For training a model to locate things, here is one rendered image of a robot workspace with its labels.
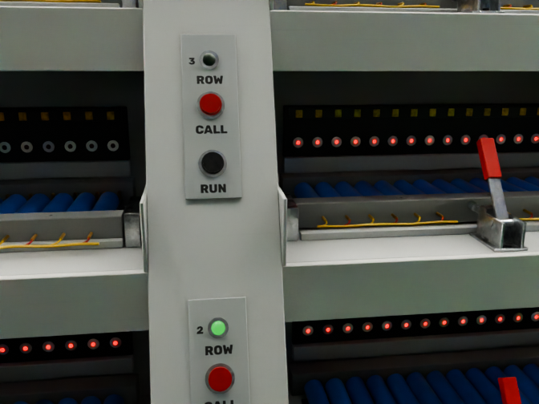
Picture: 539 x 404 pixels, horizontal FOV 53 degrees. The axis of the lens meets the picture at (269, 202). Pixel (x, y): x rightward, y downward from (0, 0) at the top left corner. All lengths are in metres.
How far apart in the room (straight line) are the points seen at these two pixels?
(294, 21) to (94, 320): 0.26
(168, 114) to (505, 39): 0.28
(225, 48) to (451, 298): 0.25
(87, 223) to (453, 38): 0.32
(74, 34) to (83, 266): 0.17
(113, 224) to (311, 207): 0.16
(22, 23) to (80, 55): 0.04
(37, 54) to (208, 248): 0.19
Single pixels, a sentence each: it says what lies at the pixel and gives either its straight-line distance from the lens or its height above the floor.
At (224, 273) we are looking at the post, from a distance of 0.39.
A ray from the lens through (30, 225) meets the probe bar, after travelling 0.45.
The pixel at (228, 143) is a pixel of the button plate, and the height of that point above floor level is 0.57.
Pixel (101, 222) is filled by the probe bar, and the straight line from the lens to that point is 0.44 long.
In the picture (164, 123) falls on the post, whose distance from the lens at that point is 0.40.
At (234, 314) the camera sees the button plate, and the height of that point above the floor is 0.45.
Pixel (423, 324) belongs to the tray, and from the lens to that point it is 0.59.
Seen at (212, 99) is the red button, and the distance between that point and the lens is 0.40.
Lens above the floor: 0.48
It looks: 7 degrees up
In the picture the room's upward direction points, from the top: 3 degrees counter-clockwise
